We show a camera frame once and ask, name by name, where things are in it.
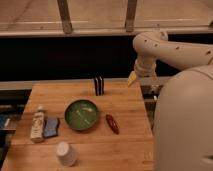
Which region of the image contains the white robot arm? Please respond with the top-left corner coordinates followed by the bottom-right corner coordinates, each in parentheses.
top-left (128, 31), bottom-right (213, 171)

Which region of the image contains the green bowl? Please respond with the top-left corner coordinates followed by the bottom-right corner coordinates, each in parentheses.
top-left (64, 99), bottom-right (100, 131)

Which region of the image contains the metal frame post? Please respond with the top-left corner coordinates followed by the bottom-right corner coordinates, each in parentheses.
top-left (125, 0), bottom-right (137, 32)
top-left (57, 0), bottom-right (73, 34)

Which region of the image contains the right metal frame post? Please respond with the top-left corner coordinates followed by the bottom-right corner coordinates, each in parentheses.
top-left (125, 0), bottom-right (137, 32)

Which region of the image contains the white tube bottle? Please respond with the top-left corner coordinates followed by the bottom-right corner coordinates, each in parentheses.
top-left (30, 106), bottom-right (45, 143)

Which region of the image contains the black striped block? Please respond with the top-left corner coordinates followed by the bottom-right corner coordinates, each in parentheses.
top-left (94, 76), bottom-right (104, 96)

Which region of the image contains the left metal frame post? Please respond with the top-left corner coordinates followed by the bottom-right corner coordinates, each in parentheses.
top-left (57, 0), bottom-right (73, 34)

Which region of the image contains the red chili pepper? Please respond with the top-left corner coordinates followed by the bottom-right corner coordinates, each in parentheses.
top-left (106, 114), bottom-right (119, 134)

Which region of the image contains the white gripper body yellow tag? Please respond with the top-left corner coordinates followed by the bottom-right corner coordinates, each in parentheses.
top-left (127, 59), bottom-right (157, 87)

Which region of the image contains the white ceramic cup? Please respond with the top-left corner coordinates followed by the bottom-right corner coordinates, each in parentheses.
top-left (56, 142), bottom-right (78, 167)

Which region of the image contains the wooden cutting board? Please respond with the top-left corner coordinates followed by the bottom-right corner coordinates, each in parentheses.
top-left (1, 81), bottom-right (153, 171)

